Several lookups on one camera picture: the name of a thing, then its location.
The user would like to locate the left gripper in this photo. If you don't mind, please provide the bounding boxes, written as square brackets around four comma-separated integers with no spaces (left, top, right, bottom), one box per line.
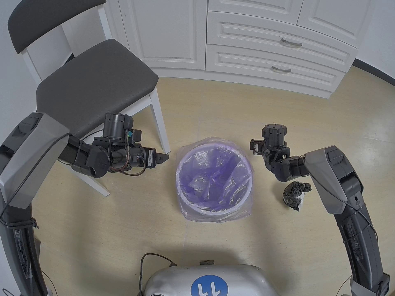
[128,146,157,169]

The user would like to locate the purple plastic bag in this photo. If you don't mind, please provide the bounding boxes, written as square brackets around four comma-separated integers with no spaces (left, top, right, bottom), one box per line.
[175,136,255,224]

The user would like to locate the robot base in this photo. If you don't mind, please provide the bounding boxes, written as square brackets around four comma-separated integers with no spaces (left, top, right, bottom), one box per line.
[145,259,280,296]

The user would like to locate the white trash bin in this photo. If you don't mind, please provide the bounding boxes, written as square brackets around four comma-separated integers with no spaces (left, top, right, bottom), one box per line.
[176,143,255,216]

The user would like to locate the crumpled black plastic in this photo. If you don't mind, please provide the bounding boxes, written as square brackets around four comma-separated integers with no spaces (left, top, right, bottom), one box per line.
[282,181,312,213]

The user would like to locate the white chair grey cushions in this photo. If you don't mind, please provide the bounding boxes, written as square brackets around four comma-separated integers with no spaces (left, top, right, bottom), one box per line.
[8,0,171,197]

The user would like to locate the white wardrobe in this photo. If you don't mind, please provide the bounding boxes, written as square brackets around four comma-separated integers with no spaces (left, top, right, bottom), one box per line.
[103,0,378,100]

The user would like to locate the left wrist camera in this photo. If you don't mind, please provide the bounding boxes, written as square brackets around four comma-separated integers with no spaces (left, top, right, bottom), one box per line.
[126,129,142,144]

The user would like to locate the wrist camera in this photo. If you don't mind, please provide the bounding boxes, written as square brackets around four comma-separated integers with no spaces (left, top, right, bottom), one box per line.
[250,138,263,157]
[126,129,142,144]

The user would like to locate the black cable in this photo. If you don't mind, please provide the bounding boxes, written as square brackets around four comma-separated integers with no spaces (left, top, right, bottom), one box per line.
[139,253,177,296]
[43,272,58,296]
[338,273,354,296]

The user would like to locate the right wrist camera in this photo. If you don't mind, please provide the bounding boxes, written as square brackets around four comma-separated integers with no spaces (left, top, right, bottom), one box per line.
[250,138,263,157]

